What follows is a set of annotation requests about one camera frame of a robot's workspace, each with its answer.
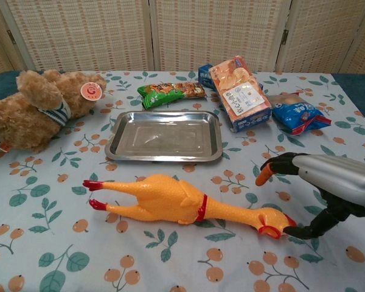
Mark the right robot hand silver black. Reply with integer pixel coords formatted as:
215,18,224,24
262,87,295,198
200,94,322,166
255,151,365,241

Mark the yellow rubber chicken toy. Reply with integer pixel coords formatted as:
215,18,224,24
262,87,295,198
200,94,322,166
82,173,297,238

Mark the rectangular stainless steel tray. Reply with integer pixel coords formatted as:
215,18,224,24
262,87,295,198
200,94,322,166
105,110,223,162

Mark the blue snack bag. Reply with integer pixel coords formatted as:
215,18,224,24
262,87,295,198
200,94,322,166
266,93,332,136

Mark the orange biscuit box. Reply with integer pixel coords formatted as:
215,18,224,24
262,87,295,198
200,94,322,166
208,55,273,134

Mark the small blue carton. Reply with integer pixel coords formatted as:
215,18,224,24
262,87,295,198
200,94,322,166
198,63,215,91

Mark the green snack bag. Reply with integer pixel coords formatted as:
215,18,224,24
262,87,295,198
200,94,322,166
136,83,185,110

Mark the beige woven folding screen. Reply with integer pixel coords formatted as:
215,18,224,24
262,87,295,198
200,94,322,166
0,0,365,74

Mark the brown teddy bear plush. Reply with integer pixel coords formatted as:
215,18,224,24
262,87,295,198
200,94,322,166
0,69,108,153

